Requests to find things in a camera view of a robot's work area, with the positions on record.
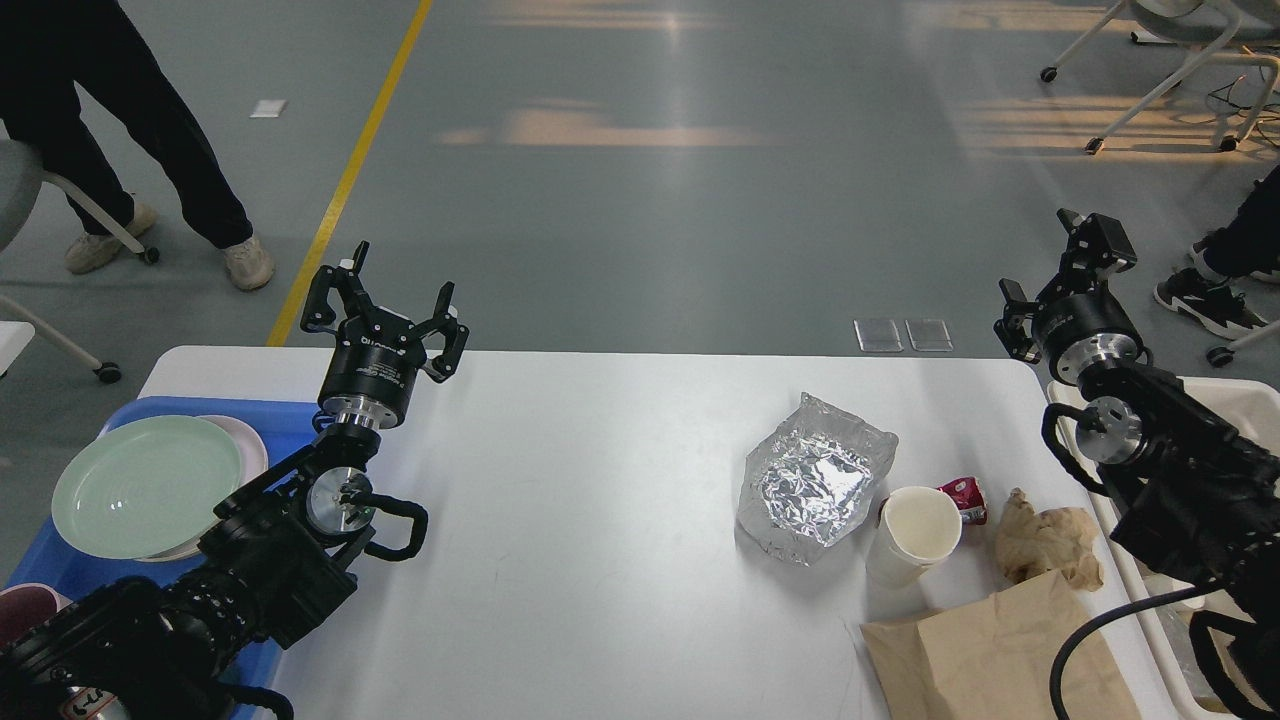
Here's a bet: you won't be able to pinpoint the white paper cup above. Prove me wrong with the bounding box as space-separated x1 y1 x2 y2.
867 486 963 588

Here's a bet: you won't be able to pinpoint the crumpled foil bag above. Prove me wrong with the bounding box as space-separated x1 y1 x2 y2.
736 393 900 566

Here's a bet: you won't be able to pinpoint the small red wrapper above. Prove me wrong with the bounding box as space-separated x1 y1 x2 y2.
937 477 989 527

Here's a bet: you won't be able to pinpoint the metal floor socket plates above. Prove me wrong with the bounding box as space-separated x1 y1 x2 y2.
852 318 955 354

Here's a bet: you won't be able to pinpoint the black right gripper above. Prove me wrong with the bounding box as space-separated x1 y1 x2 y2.
993 209 1146 386

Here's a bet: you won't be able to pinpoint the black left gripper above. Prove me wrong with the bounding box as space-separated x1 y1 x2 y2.
300 240 470 429

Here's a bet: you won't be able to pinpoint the pink mug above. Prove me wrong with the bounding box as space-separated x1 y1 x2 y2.
1 583 72 651

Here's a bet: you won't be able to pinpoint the white chair frame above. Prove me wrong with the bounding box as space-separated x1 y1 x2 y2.
1041 0 1280 155

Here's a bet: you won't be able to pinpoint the crumpled brown paper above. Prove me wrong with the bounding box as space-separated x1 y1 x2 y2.
995 487 1105 592

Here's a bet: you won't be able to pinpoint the pink plate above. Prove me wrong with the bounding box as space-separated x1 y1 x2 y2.
140 414 269 562

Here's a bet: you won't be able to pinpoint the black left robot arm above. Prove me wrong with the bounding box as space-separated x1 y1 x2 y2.
3 243 470 719

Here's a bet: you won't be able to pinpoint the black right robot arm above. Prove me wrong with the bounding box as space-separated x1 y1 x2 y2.
995 208 1279 719

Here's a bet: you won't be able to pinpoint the grey office chair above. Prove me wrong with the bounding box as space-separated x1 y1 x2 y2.
0 138 161 386

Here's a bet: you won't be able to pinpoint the brown paper bag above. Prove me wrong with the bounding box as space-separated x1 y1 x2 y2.
860 570 1125 719

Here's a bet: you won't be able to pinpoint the seated person black sneakers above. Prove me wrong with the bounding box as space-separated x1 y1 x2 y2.
1153 168 1279 340

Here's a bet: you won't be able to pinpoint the light green plate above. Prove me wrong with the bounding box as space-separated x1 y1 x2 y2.
51 415 243 560

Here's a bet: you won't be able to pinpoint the walking person in black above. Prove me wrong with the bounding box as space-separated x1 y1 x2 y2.
0 0 276 292

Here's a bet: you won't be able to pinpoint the white plastic bin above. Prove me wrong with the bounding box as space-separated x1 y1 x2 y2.
1046 375 1280 716

